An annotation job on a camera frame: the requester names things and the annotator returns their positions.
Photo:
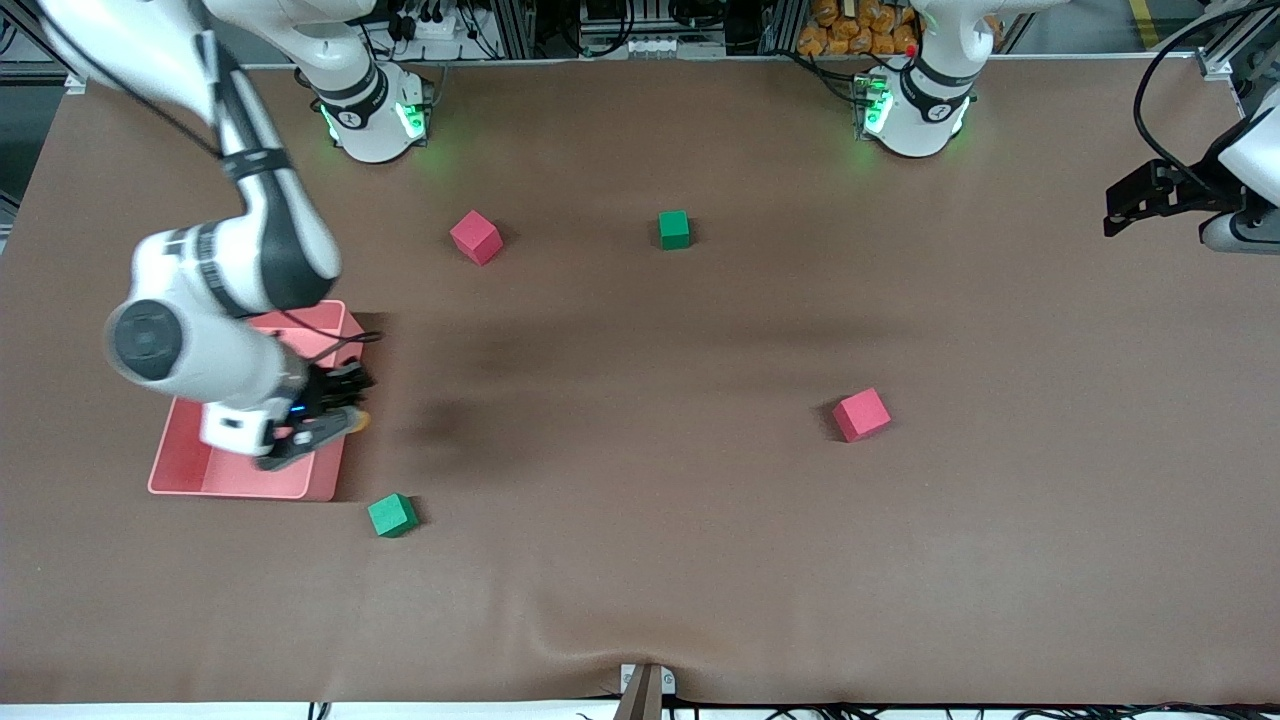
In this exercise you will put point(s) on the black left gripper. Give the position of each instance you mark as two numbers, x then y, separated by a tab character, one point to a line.
1192	190

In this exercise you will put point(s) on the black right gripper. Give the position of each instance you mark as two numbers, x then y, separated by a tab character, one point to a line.
327	390

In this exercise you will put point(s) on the yellow mushroom push button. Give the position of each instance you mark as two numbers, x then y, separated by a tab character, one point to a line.
358	420

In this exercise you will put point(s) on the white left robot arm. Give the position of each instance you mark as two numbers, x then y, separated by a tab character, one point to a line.
925	110

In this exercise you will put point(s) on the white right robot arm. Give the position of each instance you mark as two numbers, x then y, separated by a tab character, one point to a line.
270	230

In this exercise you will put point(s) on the green foam cube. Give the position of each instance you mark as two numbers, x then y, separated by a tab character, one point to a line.
392	516
674	230

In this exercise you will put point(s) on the pink plastic bin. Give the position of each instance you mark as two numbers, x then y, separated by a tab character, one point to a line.
230	482

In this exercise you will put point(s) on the pink foam cube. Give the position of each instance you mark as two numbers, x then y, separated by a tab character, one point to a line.
861	415
476	238

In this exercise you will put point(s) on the brown table mat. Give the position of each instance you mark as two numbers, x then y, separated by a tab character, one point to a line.
640	560

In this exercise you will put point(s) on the pile of orange bags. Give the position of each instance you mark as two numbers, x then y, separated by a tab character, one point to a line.
850	30

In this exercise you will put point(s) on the white power strip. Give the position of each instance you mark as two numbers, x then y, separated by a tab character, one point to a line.
430	26

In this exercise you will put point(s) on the silver corner bracket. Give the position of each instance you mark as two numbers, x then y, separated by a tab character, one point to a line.
76	83
1216	65

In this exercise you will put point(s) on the aluminium frame post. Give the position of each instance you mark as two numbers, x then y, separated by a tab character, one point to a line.
512	25
782	25

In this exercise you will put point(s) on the metal bracket with post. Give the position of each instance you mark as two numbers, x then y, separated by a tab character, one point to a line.
643	690

